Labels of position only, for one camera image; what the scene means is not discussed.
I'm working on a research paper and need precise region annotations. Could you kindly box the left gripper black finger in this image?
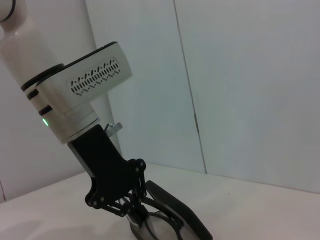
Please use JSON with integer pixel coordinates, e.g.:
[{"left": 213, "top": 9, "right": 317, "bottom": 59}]
[
  {"left": 129, "top": 172, "right": 149, "bottom": 222},
  {"left": 104, "top": 196, "right": 135, "bottom": 220}
]

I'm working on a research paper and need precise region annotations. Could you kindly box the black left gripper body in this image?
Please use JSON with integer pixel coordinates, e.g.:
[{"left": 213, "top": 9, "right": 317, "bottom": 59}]
[{"left": 68, "top": 124, "right": 147, "bottom": 210}]

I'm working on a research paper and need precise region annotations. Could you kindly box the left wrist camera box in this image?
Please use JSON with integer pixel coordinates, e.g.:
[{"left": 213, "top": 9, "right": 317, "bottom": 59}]
[{"left": 36, "top": 41, "right": 133, "bottom": 119}]

